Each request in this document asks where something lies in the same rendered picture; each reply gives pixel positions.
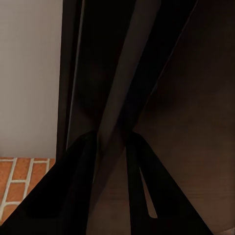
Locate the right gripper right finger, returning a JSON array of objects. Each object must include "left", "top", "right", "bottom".
[{"left": 126, "top": 132, "right": 213, "bottom": 235}]

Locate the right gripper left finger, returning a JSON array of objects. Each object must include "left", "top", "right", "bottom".
[{"left": 0, "top": 130, "right": 97, "bottom": 235}]

